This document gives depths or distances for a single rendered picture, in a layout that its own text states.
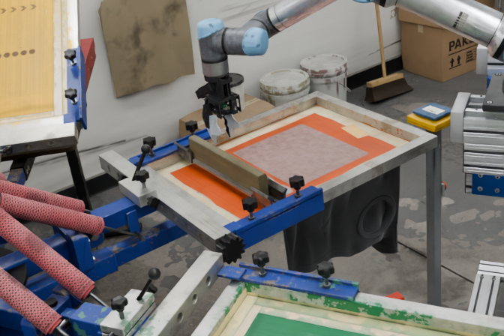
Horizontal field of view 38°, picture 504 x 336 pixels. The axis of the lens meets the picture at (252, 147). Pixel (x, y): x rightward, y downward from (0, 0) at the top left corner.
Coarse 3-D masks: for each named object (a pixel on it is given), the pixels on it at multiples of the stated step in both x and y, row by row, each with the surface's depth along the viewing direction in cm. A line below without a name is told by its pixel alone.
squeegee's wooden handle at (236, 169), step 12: (192, 144) 233; (204, 144) 228; (204, 156) 229; (216, 156) 222; (228, 156) 219; (216, 168) 225; (228, 168) 219; (240, 168) 213; (252, 168) 210; (240, 180) 215; (252, 180) 209; (264, 180) 207; (264, 192) 209
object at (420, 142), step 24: (312, 96) 271; (264, 120) 259; (360, 120) 254; (384, 120) 246; (216, 144) 250; (408, 144) 228; (432, 144) 231; (144, 168) 234; (360, 168) 218; (384, 168) 220; (336, 192) 211; (216, 216) 203
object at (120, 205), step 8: (120, 200) 206; (128, 200) 206; (104, 208) 203; (112, 208) 202; (120, 208) 202; (128, 208) 203; (136, 208) 204; (144, 208) 206; (152, 208) 207; (104, 216) 199; (112, 216) 200; (120, 216) 202; (104, 224) 200; (112, 224) 201; (120, 224) 203; (104, 232) 200
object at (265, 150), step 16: (288, 128) 256; (304, 128) 255; (320, 128) 254; (336, 128) 252; (240, 144) 250; (256, 144) 248; (272, 144) 247; (288, 144) 245; (304, 144) 244; (256, 160) 237; (272, 160) 236; (176, 176) 234; (192, 176) 233; (208, 176) 231; (208, 192) 222
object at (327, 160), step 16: (320, 144) 243; (336, 144) 241; (352, 144) 240; (368, 144) 239; (384, 144) 238; (288, 160) 235; (304, 160) 233; (320, 160) 232; (336, 160) 231; (352, 160) 230; (272, 176) 227; (288, 176) 225; (304, 176) 224; (320, 176) 223; (336, 176) 222; (224, 192) 221; (240, 192) 220; (224, 208) 213; (240, 208) 212; (256, 208) 210
